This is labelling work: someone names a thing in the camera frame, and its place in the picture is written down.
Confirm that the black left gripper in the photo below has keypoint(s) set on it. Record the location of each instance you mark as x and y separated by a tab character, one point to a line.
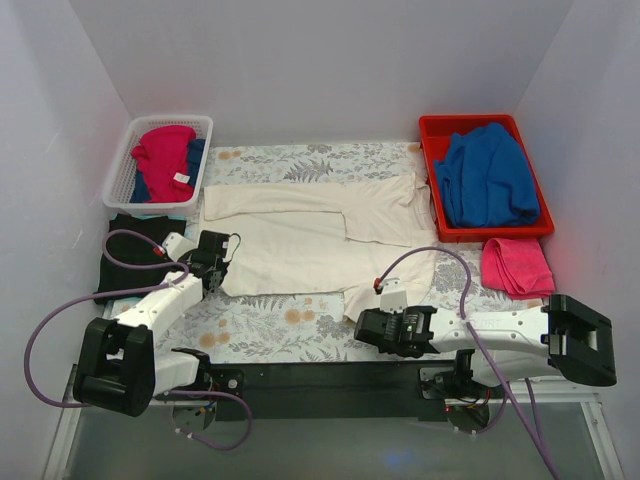
215	273

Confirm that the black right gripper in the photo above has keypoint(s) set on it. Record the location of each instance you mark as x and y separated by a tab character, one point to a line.
382	331

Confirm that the cream t shirt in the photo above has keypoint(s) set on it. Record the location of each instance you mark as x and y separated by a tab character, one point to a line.
317	238

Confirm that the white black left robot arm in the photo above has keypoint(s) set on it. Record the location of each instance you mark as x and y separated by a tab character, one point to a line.
118	369

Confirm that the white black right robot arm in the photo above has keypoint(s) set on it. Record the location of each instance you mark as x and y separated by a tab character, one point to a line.
561	338

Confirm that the folded black t shirt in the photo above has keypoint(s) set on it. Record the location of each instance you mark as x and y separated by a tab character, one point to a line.
132	250

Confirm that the white plastic basket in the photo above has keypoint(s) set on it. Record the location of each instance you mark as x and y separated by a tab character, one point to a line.
120	180

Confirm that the navy t shirt in basket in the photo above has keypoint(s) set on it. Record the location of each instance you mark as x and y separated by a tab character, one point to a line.
197	152

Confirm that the magenta t shirt in basket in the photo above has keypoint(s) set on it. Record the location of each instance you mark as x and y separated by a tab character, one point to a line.
169	132

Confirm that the folded pink t shirt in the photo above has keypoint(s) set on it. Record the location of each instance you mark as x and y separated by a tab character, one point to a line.
517	267

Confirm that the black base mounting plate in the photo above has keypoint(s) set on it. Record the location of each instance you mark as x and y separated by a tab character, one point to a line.
346	390

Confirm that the red plastic bin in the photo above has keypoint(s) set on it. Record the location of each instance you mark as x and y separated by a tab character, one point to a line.
436	132

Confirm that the blue t shirt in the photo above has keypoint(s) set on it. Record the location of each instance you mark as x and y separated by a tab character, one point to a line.
485	180

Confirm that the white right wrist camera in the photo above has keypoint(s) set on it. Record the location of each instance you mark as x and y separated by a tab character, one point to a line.
392	295

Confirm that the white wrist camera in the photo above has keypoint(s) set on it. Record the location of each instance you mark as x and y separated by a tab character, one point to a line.
392	295
174	246

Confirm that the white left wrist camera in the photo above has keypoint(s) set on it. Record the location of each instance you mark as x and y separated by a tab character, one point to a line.
174	246

